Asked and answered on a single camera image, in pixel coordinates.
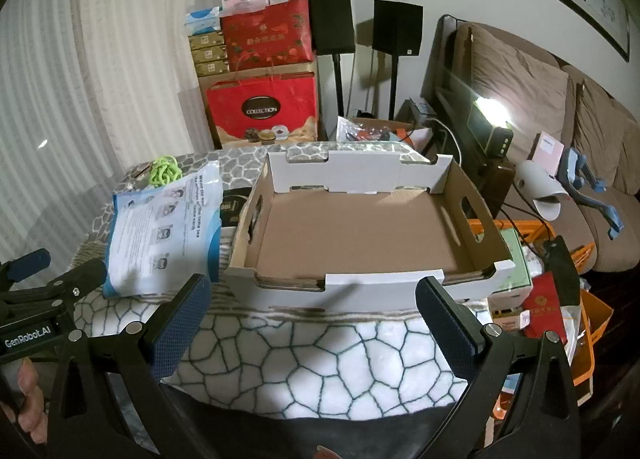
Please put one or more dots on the orange plastic basket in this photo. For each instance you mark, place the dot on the orange plastic basket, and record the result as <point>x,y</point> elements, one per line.
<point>585,329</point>

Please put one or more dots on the blue phone holder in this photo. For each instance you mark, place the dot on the blue phone holder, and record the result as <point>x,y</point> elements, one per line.
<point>585,179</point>

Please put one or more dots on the black speaker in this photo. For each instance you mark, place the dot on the black speaker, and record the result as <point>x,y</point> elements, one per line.
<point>331,24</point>
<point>397,26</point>

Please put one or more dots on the green tissue pack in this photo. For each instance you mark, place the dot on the green tissue pack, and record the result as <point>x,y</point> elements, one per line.
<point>515,259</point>

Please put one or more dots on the blue tissue pack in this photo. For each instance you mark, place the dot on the blue tissue pack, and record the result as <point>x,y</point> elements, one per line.
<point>202,19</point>

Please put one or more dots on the brown sofa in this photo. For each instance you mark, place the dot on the brown sofa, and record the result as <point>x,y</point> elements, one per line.
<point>520,74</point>

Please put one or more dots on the black face mask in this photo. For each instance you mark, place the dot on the black face mask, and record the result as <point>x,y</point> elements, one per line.
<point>560,264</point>

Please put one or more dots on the dark wooden armrest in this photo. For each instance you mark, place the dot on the dark wooden armrest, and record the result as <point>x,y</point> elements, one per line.
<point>492,179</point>

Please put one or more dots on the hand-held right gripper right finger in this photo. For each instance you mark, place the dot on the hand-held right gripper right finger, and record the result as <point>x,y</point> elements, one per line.
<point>442,329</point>

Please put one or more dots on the white cardboard tray box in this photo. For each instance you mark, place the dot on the white cardboard tray box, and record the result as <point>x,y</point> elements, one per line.
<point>360,234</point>

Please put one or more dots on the black speaker stand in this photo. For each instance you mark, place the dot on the black speaker stand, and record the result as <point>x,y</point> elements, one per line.
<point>340,84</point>
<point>392,84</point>

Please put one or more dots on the brown cardboard box with clutter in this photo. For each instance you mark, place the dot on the brown cardboard box with clutter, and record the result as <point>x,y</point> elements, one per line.
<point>380,129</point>

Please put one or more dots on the grey electronic box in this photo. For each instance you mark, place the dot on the grey electronic box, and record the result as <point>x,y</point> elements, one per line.
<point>420,106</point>

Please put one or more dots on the red paper envelope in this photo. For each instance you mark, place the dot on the red paper envelope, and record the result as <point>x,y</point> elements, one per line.
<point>545,309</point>

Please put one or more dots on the white curtain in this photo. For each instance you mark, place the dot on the white curtain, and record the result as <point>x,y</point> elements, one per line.
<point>75,89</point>

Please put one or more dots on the red chocolate gift box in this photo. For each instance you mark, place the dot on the red chocolate gift box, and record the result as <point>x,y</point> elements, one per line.
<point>260,109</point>

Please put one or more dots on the white slipper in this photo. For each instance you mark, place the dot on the white slipper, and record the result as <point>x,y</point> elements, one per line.
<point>540,184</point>

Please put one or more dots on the person's left hand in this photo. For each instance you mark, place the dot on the person's left hand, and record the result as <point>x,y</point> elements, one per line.
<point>27,399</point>

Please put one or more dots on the black packet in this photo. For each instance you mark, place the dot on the black packet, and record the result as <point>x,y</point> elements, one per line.
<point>232,201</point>

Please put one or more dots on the pink card box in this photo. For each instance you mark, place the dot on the pink card box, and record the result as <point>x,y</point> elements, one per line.
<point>547,151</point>

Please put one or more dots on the green lantern lamp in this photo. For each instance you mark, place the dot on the green lantern lamp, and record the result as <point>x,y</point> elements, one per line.
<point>492,131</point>

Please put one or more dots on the red floral gift bag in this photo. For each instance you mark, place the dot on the red floral gift bag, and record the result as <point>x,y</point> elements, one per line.
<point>267,36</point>

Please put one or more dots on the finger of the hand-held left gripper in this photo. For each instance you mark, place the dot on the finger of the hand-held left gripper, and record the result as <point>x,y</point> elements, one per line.
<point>85,276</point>
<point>30,261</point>

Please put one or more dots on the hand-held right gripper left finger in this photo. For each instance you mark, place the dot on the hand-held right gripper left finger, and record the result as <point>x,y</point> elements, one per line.
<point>182,329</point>

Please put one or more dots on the white printed plastic bag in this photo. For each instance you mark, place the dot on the white printed plastic bag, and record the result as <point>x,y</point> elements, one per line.
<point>160,229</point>

